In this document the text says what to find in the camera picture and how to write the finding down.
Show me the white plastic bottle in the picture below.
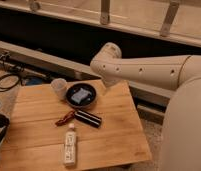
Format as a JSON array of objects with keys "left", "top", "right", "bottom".
[{"left": 64, "top": 123, "right": 77, "bottom": 166}]

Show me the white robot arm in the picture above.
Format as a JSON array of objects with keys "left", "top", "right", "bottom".
[{"left": 90, "top": 42, "right": 201, "bottom": 171}]

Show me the blue sponge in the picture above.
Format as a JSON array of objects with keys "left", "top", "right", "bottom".
[{"left": 71, "top": 88, "right": 90, "bottom": 103}]

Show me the black round bowl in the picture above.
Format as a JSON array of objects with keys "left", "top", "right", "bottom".
[{"left": 65, "top": 83, "right": 97, "bottom": 108}]

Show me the red small tool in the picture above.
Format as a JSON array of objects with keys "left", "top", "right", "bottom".
[{"left": 55, "top": 111, "right": 74, "bottom": 126}]

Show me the translucent plastic cup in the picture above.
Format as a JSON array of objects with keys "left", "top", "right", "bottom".
[{"left": 50, "top": 78, "right": 67, "bottom": 100}]

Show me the blue object behind table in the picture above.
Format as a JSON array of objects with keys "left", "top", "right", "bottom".
[{"left": 25, "top": 78, "right": 43, "bottom": 86}]

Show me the black coiled cable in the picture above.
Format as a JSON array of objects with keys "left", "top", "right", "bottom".
[{"left": 0, "top": 73, "right": 23, "bottom": 93}]

